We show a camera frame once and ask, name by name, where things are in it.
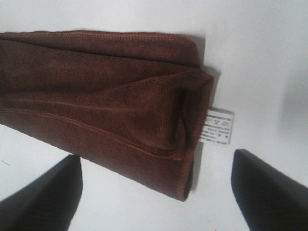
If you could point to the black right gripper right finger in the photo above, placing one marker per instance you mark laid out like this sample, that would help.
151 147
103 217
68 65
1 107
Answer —
268 199

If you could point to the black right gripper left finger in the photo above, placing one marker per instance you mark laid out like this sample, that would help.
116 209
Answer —
48 203

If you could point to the brown microfiber towel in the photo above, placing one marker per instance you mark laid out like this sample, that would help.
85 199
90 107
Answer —
134 103

